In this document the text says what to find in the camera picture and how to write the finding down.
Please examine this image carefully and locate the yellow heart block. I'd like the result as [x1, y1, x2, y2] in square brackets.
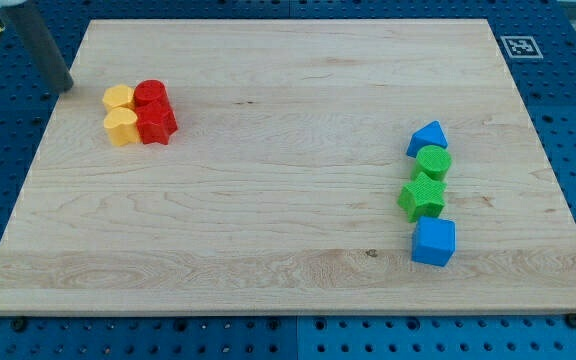
[103, 107, 141, 146]

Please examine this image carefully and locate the red circle block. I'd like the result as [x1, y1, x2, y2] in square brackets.
[134, 79, 169, 107]

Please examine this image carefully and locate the red star block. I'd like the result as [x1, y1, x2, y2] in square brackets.
[136, 102, 178, 145]

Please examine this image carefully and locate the white fiducial marker tag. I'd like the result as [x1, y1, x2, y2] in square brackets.
[501, 35, 543, 59]

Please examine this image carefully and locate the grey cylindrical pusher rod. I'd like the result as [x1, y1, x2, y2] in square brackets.
[0, 0, 74, 93]

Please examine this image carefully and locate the blue cube block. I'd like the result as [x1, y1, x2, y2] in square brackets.
[411, 216, 456, 267]

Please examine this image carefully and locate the green star block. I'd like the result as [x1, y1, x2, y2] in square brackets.
[397, 173, 447, 223]

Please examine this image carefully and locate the blue triangle block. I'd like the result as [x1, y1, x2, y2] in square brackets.
[406, 120, 448, 158]

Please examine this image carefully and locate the green circle block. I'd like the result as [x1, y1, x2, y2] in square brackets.
[410, 145, 452, 181]

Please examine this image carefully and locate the yellow hexagon block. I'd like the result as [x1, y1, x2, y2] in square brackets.
[102, 84, 135, 112]

